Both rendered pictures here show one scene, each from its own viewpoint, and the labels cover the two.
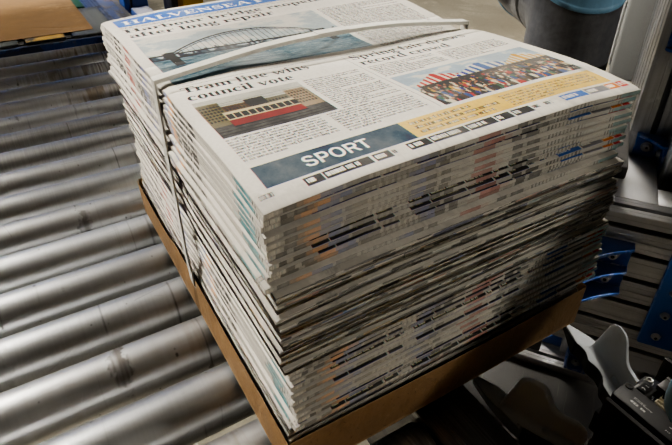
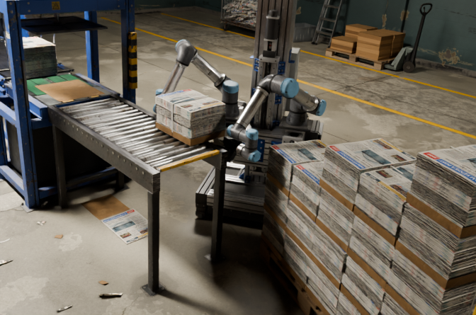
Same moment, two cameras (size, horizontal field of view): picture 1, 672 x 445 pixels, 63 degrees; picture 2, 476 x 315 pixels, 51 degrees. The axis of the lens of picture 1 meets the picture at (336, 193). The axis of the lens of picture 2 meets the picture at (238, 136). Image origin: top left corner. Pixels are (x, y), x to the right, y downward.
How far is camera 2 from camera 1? 2.75 m
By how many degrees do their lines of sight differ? 16
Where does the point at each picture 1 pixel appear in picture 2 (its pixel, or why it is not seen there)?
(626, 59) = not seen: hidden behind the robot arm
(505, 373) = (229, 185)
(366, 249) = (197, 117)
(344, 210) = (196, 113)
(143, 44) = (166, 99)
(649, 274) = not seen: hidden behind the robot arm
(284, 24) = (183, 96)
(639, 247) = not seen: hidden behind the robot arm
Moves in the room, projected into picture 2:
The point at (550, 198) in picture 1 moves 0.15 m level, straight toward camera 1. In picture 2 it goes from (217, 115) to (210, 123)
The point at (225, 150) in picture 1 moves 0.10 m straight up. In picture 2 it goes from (185, 109) to (185, 93)
